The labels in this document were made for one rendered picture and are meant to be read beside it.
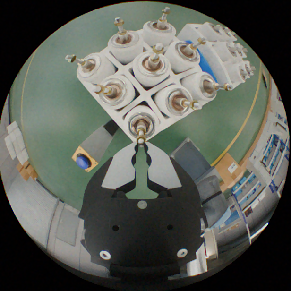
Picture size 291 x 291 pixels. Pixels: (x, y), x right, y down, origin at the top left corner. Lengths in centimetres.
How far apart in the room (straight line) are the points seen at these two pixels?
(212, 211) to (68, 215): 495
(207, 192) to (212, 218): 13
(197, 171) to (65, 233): 514
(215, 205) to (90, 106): 78
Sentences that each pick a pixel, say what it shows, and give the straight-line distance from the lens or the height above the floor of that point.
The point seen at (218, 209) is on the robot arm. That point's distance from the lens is 41.
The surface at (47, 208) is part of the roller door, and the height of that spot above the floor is 88.
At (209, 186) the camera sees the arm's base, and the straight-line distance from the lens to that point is 42.
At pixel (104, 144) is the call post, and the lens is 29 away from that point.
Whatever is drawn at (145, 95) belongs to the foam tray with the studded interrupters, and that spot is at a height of 18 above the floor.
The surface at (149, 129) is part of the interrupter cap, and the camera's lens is 22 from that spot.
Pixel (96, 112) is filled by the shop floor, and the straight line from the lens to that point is 53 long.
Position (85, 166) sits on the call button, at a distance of 25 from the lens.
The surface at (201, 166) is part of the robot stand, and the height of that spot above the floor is 24.
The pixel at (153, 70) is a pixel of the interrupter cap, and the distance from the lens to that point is 22.
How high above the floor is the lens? 46
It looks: 58 degrees down
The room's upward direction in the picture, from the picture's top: 177 degrees clockwise
